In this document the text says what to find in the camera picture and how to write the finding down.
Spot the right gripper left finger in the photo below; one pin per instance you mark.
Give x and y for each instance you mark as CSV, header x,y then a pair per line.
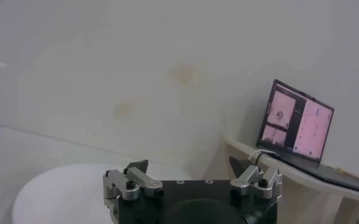
x,y
144,181

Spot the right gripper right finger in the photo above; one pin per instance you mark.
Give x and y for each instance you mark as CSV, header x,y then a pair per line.
x,y
247,178

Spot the white side table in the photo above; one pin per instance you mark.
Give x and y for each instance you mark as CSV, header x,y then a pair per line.
x,y
304,182

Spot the open dark laptop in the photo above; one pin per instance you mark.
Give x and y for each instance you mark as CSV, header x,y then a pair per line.
x,y
301,128

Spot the round white plate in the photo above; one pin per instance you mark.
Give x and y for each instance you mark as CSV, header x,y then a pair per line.
x,y
69,194

